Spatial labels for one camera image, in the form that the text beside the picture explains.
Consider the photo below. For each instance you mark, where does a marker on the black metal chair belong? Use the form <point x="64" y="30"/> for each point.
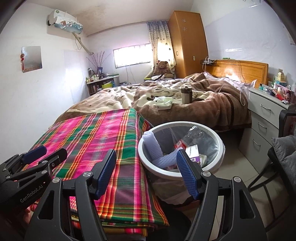
<point x="284" y="192"/>

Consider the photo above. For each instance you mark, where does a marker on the steel thermos flask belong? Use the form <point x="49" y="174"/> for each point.
<point x="186" y="95"/>

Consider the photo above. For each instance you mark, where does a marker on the brown teddy bear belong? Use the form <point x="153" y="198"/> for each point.
<point x="163" y="68"/>

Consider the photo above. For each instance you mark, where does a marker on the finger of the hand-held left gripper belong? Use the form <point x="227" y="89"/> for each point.
<point x="46" y="162"/>
<point x="34" y="153"/>

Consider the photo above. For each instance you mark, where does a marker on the white purple long box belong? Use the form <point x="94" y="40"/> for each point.
<point x="193" y="153"/>

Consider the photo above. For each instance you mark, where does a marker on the dark phone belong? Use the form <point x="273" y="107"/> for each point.
<point x="198" y="99"/>

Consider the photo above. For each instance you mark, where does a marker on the power strip with plugs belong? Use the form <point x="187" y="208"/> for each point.
<point x="208" y="62"/>

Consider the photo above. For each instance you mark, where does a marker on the white bumpy glove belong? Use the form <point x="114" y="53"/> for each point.
<point x="151" y="146"/>
<point x="167" y="160"/>

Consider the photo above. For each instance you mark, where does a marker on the pale pillow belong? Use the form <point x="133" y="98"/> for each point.
<point x="231" y="82"/>

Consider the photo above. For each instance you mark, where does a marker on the plaid blanket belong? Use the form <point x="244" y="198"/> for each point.
<point x="92" y="134"/>

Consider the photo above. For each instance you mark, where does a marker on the air conditioner pipe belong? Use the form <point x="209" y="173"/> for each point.
<point x="83" y="45"/>

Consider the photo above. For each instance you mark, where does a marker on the window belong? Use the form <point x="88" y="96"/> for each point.
<point x="133" y="55"/>

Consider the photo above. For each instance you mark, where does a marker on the cluttered shelf unit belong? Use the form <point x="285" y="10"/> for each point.
<point x="101" y="84"/>

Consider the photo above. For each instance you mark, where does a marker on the beige wrapper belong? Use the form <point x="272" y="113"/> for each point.
<point x="204" y="160"/>

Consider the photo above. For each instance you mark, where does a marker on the patterned curtain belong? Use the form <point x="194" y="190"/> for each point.
<point x="160" y="44"/>

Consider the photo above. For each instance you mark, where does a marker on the wooden headboard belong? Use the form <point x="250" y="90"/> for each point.
<point x="245" y="70"/>

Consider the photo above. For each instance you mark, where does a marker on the green flat box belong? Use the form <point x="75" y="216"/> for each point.
<point x="150" y="78"/>

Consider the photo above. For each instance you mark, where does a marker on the pile of nightstand items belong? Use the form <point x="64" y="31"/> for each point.
<point x="281" y="87"/>

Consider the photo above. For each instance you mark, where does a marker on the grey nightstand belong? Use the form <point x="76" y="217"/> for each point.
<point x="266" y="115"/>

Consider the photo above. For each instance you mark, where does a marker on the silver wall sheet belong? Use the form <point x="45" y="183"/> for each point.
<point x="32" y="59"/>

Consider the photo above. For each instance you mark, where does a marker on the pink drink carton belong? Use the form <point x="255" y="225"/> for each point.
<point x="180" y="145"/>

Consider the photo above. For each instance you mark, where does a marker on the vase with dry branches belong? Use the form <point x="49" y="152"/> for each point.
<point x="99" y="63"/>

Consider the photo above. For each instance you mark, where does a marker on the red hanging ornament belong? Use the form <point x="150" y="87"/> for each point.
<point x="22" y="60"/>

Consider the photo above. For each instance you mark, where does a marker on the wooden wardrobe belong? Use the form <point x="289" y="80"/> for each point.
<point x="187" y="41"/>

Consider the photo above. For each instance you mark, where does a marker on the grey chair cushion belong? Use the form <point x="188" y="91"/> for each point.
<point x="285" y="153"/>

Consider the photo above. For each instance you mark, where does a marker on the clear crushed plastic bottle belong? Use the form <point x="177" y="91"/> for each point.
<point x="201" y="136"/>

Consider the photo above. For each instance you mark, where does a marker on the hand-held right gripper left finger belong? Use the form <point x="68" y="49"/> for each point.
<point x="106" y="176"/>

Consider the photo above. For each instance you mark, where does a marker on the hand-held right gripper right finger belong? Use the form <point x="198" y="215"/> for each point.
<point x="188" y="175"/>

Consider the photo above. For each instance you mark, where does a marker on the white tissue box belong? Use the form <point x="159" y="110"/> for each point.
<point x="164" y="104"/>

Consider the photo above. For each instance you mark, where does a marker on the wall air conditioner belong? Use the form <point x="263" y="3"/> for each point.
<point x="66" y="22"/>

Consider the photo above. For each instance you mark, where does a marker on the brown printed blanket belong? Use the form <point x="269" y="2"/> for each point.
<point x="143" y="95"/>

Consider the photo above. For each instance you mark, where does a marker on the white round trash bin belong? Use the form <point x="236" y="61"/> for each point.
<point x="215" y="160"/>

